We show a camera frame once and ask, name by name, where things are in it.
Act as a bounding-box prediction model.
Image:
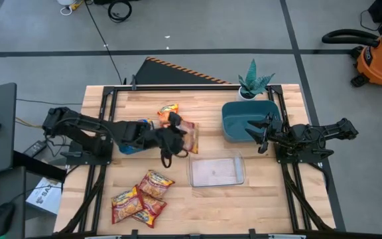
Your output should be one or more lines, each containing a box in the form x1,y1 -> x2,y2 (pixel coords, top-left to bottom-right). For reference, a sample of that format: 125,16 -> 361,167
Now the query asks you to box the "blue Maruchan ramen pack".
137,118 -> 155,131

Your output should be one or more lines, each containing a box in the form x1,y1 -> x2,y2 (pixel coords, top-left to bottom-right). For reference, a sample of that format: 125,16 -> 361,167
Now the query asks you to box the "orange Maruchan ramen pack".
157,103 -> 180,126

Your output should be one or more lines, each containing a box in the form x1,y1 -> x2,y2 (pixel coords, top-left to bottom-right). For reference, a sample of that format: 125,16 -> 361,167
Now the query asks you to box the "dull blue-grey plastic bin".
221,100 -> 283,144

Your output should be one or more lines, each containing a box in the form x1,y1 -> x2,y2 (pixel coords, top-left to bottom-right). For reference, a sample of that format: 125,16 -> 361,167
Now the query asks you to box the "coiled black cable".
107,0 -> 133,23

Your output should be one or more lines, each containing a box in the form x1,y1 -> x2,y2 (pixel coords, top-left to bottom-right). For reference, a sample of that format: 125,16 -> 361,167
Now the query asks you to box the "black ramp with orange stripes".
133,56 -> 232,86

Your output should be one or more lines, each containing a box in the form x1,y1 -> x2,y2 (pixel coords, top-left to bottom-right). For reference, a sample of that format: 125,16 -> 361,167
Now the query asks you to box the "white plant pot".
236,86 -> 261,102

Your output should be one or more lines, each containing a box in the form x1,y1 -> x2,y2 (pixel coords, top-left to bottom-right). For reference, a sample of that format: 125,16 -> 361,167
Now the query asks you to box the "white printed cardboard box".
26,177 -> 62,215

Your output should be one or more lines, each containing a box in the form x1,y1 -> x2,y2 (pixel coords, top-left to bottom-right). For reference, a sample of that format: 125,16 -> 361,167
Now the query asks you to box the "long black hanging cable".
84,0 -> 126,86

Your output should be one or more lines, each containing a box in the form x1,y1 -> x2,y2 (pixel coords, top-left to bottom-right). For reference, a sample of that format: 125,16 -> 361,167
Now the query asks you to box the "orange shop vacuum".
322,23 -> 382,97

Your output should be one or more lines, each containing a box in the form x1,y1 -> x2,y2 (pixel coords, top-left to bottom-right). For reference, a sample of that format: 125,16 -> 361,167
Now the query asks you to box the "clear plastic container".
186,149 -> 247,189

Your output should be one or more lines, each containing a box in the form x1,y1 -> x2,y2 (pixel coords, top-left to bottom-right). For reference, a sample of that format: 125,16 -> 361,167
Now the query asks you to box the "red Maruchan ramen pack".
138,169 -> 176,199
111,185 -> 145,225
131,208 -> 158,229
176,119 -> 200,155
143,195 -> 168,217

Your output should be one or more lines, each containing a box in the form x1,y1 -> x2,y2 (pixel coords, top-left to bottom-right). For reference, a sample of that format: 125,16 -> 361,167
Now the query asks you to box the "white LED light bar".
268,234 -> 307,239
85,234 -> 123,239

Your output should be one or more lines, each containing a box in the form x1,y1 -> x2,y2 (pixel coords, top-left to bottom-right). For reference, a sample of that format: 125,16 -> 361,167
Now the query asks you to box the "artificial green plant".
237,58 -> 276,99

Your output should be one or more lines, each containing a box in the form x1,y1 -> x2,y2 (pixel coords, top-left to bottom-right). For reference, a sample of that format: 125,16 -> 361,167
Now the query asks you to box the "black computer mouse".
0,202 -> 16,237

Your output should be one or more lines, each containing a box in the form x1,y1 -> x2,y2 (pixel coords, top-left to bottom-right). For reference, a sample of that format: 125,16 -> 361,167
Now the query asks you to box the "black aluminium table frame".
56,84 -> 336,239

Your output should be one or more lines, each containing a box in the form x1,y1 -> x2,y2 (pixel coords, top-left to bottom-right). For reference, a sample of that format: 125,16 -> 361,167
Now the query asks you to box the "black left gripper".
144,112 -> 187,169

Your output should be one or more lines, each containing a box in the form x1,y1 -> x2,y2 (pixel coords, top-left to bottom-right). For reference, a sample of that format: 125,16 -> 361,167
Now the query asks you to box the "black power brick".
23,140 -> 48,159

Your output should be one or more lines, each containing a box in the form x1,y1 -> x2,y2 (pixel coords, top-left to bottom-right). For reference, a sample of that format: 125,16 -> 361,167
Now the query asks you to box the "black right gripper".
245,114 -> 287,154

